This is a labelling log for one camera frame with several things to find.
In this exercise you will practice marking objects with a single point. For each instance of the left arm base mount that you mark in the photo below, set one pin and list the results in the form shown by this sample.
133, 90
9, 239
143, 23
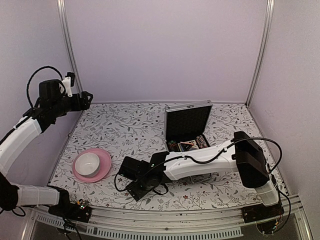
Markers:
76, 211

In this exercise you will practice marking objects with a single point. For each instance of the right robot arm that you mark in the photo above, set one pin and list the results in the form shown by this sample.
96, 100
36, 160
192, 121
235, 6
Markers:
242, 154

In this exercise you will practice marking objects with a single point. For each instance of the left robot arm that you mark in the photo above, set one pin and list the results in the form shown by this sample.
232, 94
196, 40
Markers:
55, 100

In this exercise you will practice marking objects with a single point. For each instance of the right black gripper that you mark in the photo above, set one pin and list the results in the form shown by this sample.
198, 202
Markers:
135, 193

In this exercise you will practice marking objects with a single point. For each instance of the aluminium frame post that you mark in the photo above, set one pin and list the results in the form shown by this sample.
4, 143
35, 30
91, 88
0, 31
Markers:
61, 7
262, 50

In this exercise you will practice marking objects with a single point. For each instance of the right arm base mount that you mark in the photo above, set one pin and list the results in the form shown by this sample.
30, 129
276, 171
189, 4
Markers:
260, 212

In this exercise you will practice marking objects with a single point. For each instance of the right aluminium frame post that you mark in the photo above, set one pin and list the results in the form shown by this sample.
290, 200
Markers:
262, 50

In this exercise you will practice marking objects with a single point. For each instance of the left aluminium frame post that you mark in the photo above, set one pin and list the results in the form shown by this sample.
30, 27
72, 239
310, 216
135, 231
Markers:
61, 7

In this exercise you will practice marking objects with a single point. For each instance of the pink plate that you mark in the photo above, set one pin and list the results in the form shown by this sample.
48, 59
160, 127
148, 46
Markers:
97, 173

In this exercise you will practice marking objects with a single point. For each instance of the aluminium poker case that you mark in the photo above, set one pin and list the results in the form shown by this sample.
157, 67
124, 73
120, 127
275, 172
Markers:
184, 122

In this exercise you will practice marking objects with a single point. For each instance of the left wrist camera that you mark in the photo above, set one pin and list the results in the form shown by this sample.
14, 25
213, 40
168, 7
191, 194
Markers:
68, 82

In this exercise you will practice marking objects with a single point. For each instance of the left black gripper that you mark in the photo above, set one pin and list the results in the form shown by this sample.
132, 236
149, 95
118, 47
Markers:
86, 103

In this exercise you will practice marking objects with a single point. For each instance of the blue peach chip stack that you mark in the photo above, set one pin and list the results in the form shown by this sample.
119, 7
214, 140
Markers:
201, 142

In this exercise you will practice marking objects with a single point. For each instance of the white bowl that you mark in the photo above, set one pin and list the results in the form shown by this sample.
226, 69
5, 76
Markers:
87, 164

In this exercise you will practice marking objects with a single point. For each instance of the front aluminium rail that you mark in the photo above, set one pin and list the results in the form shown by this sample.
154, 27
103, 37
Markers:
211, 224

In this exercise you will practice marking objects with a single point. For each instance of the chip row in case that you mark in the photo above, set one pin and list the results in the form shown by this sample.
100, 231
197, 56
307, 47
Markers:
173, 146

